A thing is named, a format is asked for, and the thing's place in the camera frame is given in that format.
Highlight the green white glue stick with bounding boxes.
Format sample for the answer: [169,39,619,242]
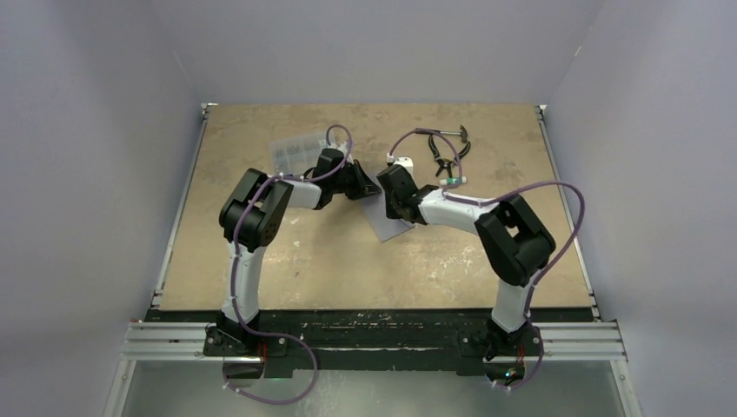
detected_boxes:
[439,176,467,187]

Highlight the black handled hammer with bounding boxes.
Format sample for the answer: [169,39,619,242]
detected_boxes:
[415,125,468,143]

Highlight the black handled pliers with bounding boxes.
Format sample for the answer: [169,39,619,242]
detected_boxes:
[428,133,473,178]

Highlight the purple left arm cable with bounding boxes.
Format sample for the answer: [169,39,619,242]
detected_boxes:
[227,124,354,408]

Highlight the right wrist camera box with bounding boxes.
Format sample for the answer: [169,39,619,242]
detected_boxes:
[386,154,414,175]

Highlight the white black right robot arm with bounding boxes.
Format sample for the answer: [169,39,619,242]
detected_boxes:
[377,164,556,354]

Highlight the clear plastic screw box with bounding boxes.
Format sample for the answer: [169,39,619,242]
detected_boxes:
[269,133,329,174]

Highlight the black aluminium base frame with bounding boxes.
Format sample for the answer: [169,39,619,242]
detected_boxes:
[123,308,626,383]

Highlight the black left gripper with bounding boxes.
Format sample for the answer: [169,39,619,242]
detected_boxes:
[330,162,379,203]

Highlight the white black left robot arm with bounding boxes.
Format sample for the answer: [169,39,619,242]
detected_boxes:
[216,148,381,355]

